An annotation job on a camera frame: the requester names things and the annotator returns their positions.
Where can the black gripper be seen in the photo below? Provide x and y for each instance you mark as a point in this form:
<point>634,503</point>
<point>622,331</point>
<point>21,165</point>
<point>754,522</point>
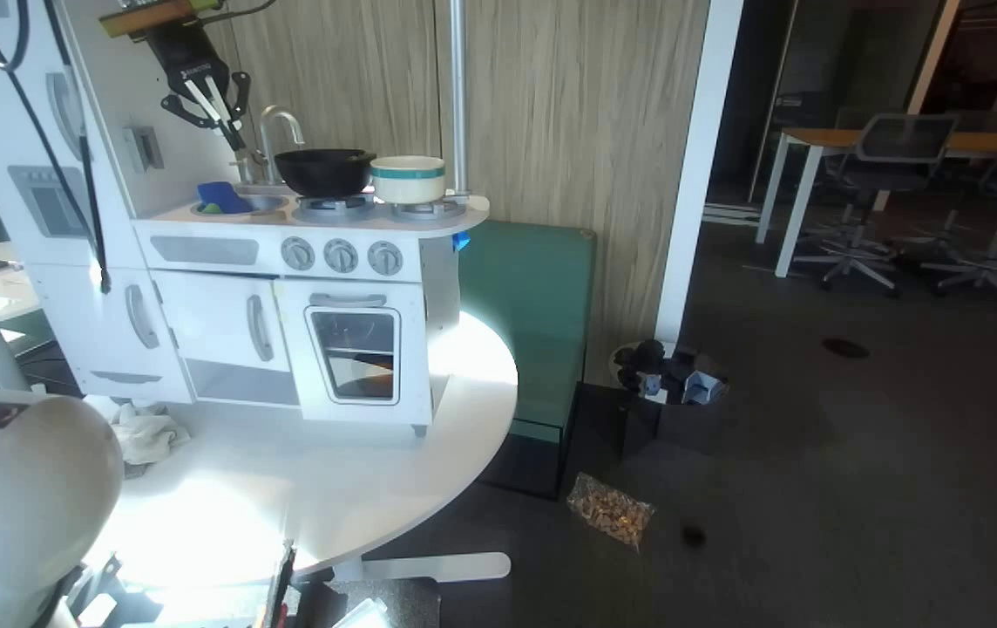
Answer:
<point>188,60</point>

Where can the black bowl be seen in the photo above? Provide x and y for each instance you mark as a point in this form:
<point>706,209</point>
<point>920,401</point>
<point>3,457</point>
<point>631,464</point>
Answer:
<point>325,177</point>

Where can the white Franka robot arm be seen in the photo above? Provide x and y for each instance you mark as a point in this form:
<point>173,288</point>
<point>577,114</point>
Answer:
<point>21,510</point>

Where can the white bowl with teal stripe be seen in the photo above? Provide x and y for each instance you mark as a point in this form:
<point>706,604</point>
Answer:
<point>408,182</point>

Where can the silver toy faucet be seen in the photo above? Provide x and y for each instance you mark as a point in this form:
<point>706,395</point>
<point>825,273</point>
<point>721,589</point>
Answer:
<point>281,114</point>

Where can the blue sponge object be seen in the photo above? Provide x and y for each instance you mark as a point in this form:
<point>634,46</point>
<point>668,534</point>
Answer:
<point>223,197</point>

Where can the white toy play kitchen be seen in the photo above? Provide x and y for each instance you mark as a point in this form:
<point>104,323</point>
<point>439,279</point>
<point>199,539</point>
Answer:
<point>230,337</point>

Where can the thin white pole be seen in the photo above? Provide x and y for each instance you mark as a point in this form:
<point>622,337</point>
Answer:
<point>455,90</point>

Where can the crumpled white cloth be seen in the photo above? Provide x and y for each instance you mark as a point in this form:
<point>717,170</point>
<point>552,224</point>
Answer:
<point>144,437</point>

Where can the round white table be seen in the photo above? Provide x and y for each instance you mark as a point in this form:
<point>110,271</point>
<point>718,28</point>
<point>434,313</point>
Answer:
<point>291,489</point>

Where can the white building pillar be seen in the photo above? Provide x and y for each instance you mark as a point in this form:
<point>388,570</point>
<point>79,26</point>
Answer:
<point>702,177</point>

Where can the black gear pile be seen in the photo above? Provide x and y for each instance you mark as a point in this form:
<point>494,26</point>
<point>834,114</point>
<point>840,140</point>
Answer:
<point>641,364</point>

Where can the small blue white cup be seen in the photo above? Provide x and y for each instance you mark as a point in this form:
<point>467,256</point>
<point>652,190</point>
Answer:
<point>702,387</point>
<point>652,392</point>

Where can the patterned snack bag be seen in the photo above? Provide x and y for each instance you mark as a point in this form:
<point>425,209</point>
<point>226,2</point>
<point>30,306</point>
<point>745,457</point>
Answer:
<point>611,510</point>

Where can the wooden desk with white legs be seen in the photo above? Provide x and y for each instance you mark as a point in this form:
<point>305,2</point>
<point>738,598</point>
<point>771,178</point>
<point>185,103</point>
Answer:
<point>825,140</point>

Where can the small black floor object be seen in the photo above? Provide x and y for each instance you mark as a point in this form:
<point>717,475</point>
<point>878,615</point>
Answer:
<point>694,534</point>

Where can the tan wrist camera mount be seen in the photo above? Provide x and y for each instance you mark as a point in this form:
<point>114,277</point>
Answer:
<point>151,14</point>

